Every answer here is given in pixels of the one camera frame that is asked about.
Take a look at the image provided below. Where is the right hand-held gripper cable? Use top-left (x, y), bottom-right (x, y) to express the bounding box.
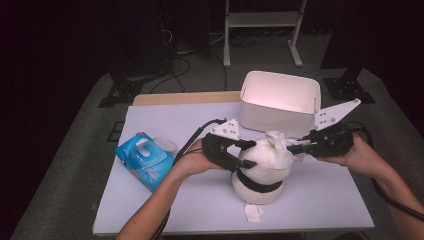
top-left (342, 120), bottom-right (424, 222)

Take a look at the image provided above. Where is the blue wet wipe pack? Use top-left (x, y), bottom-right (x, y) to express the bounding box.
top-left (114, 131), bottom-right (178, 193)

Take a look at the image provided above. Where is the black floor cable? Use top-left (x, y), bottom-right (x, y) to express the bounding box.
top-left (149, 57), bottom-right (192, 94)
top-left (209, 51), bottom-right (229, 92)

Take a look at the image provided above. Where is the white storage bin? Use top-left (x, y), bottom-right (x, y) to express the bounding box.
top-left (239, 69), bottom-right (322, 139)

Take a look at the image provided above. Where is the white table cover sheet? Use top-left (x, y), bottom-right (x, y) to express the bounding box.
top-left (92, 101), bottom-right (376, 236)

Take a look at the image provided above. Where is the left hand-held gripper cable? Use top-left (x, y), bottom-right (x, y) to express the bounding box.
top-left (151, 118), bottom-right (228, 240)

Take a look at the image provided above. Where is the panda plush toy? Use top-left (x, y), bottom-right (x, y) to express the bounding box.
top-left (231, 131), bottom-right (296, 224)

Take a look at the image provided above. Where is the hand-held gripper cable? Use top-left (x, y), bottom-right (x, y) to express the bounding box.
top-left (342, 120), bottom-right (424, 222)
top-left (151, 118), bottom-right (228, 240)

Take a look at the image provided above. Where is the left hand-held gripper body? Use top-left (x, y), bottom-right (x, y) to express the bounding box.
top-left (201, 118), bottom-right (242, 173)

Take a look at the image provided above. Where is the white metal stand frame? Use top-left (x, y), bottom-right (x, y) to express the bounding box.
top-left (222, 0), bottom-right (308, 69)

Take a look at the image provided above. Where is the person's right hand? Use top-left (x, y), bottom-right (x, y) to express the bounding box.
top-left (316, 133), bottom-right (390, 180)

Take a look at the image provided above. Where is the person's left hand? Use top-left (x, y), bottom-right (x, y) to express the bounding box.
top-left (171, 138), bottom-right (222, 178)

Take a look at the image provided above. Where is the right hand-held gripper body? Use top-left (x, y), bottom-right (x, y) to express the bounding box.
top-left (308, 98), bottom-right (363, 159)

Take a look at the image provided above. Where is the black stand base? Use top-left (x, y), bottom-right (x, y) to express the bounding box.
top-left (98, 71), bottom-right (144, 109)
top-left (322, 66), bottom-right (377, 105)

